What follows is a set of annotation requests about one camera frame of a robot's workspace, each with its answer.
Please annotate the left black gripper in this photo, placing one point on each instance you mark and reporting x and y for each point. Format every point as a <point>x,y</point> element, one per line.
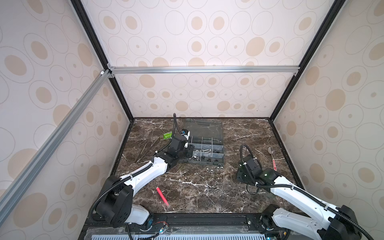
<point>190,151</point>

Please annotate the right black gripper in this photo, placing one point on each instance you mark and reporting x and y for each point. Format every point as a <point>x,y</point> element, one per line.
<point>238,174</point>

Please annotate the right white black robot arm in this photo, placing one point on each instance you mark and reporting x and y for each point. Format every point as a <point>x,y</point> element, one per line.
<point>321,220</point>

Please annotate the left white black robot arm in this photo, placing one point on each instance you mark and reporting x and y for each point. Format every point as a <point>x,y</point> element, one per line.
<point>114,204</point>

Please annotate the green snack packet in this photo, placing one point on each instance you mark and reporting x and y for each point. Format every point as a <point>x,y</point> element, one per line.
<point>167,135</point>

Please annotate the clear grey compartment organizer box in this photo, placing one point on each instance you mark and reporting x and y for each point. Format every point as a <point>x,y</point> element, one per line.
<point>206,143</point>

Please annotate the metal tongs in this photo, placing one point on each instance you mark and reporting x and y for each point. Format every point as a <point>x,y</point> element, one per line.
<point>144,152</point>

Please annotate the pink marker pen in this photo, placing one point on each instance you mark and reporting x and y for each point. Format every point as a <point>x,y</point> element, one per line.
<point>162,196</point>

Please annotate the pink handled metal spoon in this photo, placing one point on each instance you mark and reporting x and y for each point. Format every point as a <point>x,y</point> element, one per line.
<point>271,152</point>

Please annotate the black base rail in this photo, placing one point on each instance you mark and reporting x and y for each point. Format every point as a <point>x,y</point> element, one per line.
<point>240,226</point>

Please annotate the aluminium frame bar back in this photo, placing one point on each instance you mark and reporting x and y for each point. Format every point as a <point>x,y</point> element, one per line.
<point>204,70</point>

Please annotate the aluminium frame bar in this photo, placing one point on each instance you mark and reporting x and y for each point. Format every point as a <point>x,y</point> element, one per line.
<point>204,70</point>
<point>21,184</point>

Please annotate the aluminium frame bar left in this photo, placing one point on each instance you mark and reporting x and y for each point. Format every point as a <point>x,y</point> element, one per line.
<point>21,184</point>

